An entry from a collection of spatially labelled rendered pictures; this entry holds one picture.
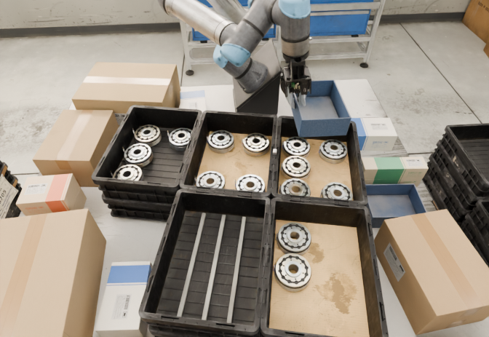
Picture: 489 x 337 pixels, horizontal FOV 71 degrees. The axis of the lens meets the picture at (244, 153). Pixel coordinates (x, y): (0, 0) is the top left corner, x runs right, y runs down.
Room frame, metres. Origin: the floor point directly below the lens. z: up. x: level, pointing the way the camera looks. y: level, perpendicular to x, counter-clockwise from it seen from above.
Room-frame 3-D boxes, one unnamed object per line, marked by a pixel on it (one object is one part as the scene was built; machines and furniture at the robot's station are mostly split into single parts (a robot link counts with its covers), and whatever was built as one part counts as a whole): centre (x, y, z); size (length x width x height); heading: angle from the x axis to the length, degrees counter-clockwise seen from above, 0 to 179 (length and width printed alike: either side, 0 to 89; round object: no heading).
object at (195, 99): (1.32, 0.24, 0.75); 0.20 x 0.12 x 0.09; 8
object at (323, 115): (0.88, -0.24, 1.10); 0.20 x 0.15 x 0.07; 4
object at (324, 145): (0.93, -0.34, 0.86); 0.10 x 0.10 x 0.01
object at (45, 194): (0.76, 0.70, 0.81); 0.16 x 0.12 x 0.07; 95
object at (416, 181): (0.89, -0.58, 0.73); 0.24 x 0.06 x 0.06; 92
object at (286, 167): (0.84, -0.19, 0.86); 0.10 x 0.10 x 0.01
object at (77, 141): (1.03, 0.68, 0.78); 0.30 x 0.22 x 0.16; 178
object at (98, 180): (0.91, 0.34, 0.92); 0.40 x 0.30 x 0.02; 173
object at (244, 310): (0.47, 0.09, 0.87); 0.40 x 0.30 x 0.11; 173
